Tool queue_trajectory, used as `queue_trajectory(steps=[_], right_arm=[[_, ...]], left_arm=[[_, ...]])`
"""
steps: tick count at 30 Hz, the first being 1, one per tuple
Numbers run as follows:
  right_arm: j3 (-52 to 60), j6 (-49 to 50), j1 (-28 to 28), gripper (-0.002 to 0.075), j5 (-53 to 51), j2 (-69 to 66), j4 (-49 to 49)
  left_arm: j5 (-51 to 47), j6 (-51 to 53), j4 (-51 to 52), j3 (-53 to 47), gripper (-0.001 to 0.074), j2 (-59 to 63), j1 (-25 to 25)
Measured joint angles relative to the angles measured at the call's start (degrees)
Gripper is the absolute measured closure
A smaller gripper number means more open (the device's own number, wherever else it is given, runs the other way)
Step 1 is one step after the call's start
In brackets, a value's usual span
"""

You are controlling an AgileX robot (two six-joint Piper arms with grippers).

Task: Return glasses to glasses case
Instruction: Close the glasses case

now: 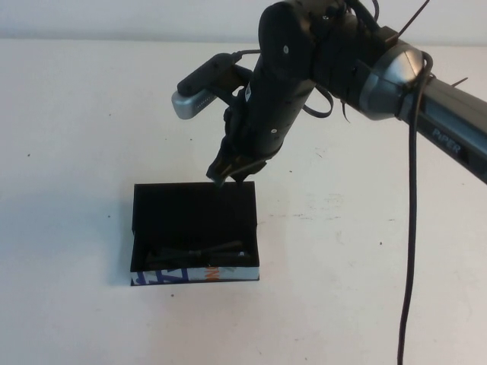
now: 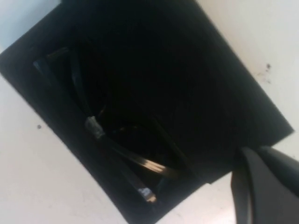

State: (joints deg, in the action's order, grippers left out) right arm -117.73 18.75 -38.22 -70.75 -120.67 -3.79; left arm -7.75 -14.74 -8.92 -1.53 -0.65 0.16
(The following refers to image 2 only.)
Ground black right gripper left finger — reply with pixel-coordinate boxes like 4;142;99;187
230;147;299;224

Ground black glasses case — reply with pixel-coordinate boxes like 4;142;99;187
0;0;295;223

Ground black framed glasses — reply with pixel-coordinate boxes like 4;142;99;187
32;46;181;204

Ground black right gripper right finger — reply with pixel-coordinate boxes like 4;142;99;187
256;146;299;187

